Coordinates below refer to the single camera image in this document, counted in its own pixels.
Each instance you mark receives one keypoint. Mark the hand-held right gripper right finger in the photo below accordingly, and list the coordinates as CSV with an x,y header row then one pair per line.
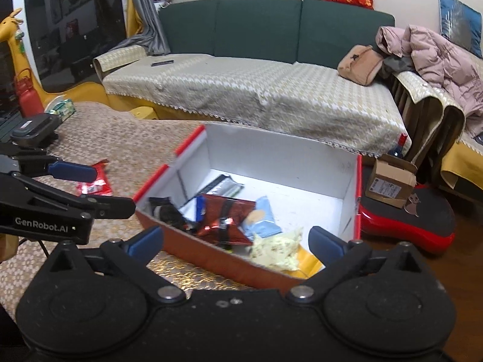
x,y
325,245

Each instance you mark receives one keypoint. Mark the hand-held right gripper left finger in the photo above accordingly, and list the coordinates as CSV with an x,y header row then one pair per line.
x,y
145,243

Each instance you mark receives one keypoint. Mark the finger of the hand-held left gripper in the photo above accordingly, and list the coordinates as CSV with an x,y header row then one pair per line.
x,y
73,172
109,207

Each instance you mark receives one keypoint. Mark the yellow snack packet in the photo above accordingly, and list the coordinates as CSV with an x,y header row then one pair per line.
x,y
309,262

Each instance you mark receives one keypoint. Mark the small red snack packet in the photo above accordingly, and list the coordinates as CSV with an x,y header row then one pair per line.
x,y
96,186

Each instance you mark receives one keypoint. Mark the dark brown snack packet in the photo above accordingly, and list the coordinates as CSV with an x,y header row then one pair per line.
x,y
166,213

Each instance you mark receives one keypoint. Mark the cream snack packet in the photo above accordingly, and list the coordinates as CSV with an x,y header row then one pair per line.
x,y
275,250

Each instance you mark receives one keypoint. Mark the white and blue snack packet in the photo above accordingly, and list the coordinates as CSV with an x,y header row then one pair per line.
x,y
199,209

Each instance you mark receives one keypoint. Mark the light blue snack packet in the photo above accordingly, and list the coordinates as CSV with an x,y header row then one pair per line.
x,y
264,222

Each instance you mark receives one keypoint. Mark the red cardboard box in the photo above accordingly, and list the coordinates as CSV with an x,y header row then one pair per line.
x,y
211,254

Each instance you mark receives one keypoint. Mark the dark red shiny snack packet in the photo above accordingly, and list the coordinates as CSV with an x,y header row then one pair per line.
x,y
226,211

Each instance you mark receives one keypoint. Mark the silver foil snack packet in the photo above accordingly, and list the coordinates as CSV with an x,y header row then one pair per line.
x,y
222,187

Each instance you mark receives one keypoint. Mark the gold patterned tablecloth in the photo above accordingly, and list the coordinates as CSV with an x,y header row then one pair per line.
x,y
113,139

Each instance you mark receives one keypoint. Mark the black device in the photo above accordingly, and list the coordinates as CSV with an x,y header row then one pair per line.
x,y
36,126

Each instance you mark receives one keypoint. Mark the green tissue pack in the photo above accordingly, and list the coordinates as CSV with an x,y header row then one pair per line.
x,y
62,108

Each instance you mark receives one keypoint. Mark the red bottle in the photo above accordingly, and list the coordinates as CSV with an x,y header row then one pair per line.
x,y
29,100

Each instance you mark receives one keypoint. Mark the small cardboard box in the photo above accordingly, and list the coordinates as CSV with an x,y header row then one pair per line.
x,y
390,186

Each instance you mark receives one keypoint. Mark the red and black board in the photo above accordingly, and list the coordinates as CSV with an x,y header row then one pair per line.
x,y
415,226

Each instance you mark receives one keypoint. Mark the black remote control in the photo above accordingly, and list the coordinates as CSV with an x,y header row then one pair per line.
x,y
162,63

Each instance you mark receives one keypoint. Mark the yellow giraffe toy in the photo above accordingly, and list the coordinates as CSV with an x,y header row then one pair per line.
x,y
9,41

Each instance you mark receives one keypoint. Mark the black screen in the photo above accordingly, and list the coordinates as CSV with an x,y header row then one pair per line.
x,y
75,26

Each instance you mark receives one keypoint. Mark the grey curtain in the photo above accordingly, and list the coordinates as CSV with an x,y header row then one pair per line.
x,y
147,19

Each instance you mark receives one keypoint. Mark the beige patterned sofa cover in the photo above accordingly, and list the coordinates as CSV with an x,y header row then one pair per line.
x,y
245,90

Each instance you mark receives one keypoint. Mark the beige armrest cover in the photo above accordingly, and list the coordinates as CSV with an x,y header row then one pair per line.
x,y
426,101

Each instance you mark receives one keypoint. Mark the tan handbag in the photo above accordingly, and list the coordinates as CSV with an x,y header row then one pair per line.
x,y
358,66

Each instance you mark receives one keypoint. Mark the dark grey garment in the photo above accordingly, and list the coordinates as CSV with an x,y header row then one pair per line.
x,y
396,66

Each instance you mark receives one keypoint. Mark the pink puffer jacket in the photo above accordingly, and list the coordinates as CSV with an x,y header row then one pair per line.
x,y
434,60

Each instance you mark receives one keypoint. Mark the green sofa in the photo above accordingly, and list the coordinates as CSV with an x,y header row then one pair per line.
x,y
256,26

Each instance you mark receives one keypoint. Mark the blue wall picture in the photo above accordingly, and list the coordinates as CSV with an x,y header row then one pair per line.
x,y
458,22

